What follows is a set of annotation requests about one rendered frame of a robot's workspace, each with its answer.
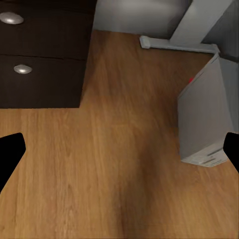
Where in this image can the desktop computer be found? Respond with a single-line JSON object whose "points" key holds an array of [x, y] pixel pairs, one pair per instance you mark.
{"points": [[208, 108]]}

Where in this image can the cabinet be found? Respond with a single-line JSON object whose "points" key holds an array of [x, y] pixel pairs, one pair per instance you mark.
{"points": [[44, 48]]}

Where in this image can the desk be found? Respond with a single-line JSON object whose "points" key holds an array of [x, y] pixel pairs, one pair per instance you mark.
{"points": [[199, 19]]}

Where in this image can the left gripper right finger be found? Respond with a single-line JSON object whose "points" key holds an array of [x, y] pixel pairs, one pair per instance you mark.
{"points": [[231, 148]]}

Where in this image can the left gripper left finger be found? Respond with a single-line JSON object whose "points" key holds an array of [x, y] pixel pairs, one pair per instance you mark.
{"points": [[12, 148]]}

